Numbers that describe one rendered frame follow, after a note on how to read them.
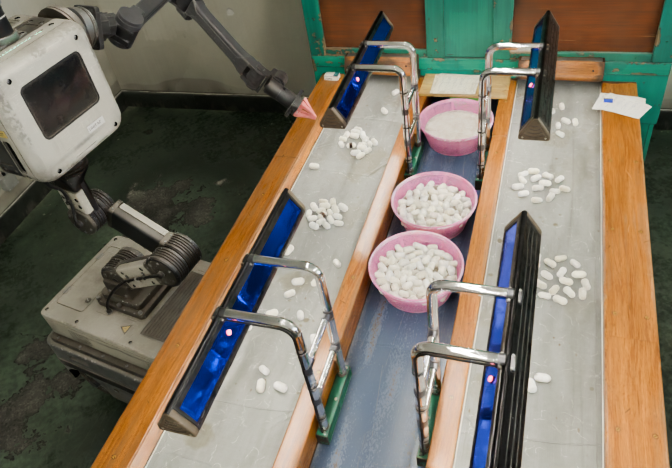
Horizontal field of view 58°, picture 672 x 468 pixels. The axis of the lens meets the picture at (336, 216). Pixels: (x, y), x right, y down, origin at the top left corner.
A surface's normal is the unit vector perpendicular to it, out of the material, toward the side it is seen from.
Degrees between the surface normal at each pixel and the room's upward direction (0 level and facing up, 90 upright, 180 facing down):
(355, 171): 0
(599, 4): 90
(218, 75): 90
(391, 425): 0
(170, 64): 90
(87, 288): 0
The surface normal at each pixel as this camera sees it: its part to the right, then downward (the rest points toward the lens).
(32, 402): -0.14, -0.73
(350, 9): -0.29, 0.68
